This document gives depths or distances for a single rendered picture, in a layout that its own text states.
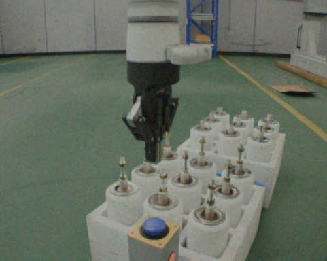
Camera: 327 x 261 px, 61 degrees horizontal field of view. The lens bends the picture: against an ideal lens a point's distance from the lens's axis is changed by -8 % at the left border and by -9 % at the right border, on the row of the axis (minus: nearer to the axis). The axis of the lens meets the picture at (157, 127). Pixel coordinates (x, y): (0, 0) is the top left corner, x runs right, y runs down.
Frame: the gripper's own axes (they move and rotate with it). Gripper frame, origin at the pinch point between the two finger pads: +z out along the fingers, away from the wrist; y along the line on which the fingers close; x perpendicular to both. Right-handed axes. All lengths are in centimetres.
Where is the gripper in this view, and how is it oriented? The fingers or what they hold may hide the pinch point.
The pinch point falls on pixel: (153, 151)
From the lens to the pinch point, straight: 46.2
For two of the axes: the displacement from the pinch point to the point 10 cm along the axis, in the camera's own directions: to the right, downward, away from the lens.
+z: 0.0, 9.4, 3.4
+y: -5.0, 2.9, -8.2
